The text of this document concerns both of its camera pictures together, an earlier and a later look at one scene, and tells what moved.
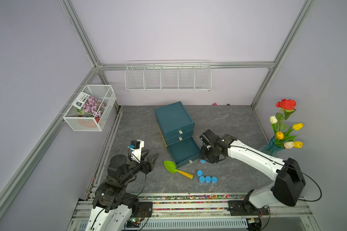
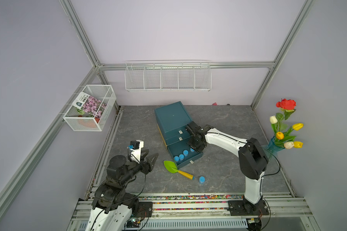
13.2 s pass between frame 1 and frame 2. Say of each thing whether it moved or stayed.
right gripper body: moved
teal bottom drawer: stayed
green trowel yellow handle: stayed
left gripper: stayed
